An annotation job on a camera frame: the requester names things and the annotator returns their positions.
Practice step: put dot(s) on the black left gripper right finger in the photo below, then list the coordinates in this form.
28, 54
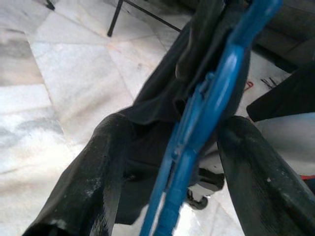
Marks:
261, 196

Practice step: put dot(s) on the plain black garment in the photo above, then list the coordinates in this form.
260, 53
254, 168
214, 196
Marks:
167, 81

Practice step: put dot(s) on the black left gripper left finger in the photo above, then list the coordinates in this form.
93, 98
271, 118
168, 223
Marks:
81, 184

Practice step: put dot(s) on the white printed sheet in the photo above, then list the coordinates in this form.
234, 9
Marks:
278, 140

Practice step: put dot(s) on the dark brown sofa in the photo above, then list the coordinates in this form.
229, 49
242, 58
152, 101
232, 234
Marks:
288, 32

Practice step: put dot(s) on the blue plastic hanger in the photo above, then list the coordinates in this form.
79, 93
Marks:
214, 98

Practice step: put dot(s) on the black metal frame chair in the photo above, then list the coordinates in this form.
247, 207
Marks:
113, 22

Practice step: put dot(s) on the black robot left foot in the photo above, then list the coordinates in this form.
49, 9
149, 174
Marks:
197, 201

